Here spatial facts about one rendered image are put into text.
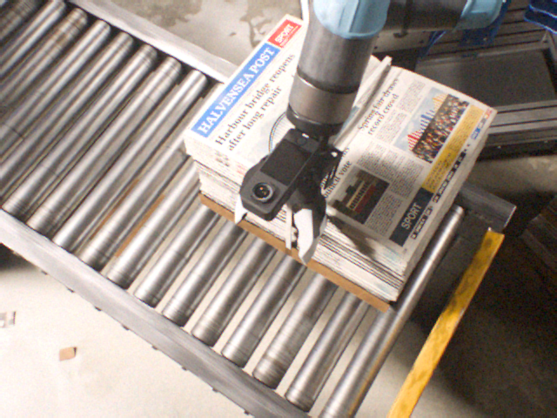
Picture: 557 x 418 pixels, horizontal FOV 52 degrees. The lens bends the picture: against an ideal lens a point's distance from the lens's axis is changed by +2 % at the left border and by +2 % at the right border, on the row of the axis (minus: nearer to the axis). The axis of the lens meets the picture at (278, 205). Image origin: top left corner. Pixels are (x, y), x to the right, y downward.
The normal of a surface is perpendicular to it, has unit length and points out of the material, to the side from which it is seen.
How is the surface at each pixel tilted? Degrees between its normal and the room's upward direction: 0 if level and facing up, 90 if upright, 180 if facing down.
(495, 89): 0
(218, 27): 0
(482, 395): 0
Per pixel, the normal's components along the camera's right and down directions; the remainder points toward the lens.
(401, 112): -0.04, -0.50
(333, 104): 0.22, 0.64
